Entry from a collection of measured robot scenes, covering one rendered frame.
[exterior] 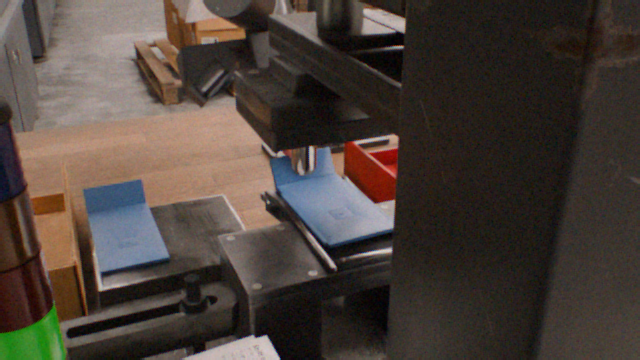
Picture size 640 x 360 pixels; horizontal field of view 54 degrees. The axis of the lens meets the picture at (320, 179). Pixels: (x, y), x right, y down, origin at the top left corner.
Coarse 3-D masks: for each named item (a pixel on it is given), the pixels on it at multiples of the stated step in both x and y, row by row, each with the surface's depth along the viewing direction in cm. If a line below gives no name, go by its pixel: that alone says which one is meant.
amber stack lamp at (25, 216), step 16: (0, 208) 28; (16, 208) 29; (32, 208) 31; (0, 224) 29; (16, 224) 29; (32, 224) 30; (0, 240) 29; (16, 240) 29; (32, 240) 30; (0, 256) 29; (16, 256) 30; (32, 256) 30
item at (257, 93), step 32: (320, 0) 48; (352, 0) 47; (288, 32) 49; (320, 32) 47; (352, 32) 47; (384, 32) 47; (288, 64) 49; (320, 64) 44; (352, 64) 39; (384, 64) 43; (256, 96) 48; (288, 96) 46; (320, 96) 46; (352, 96) 40; (384, 96) 36; (256, 128) 49; (288, 128) 46; (320, 128) 47; (352, 128) 48; (384, 128) 49
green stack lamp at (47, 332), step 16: (48, 320) 32; (0, 336) 31; (16, 336) 31; (32, 336) 32; (48, 336) 32; (0, 352) 31; (16, 352) 31; (32, 352) 32; (48, 352) 33; (64, 352) 34
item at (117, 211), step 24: (96, 192) 76; (120, 192) 77; (144, 192) 78; (96, 216) 74; (120, 216) 75; (144, 216) 75; (96, 240) 70; (144, 240) 70; (120, 264) 65; (144, 264) 66
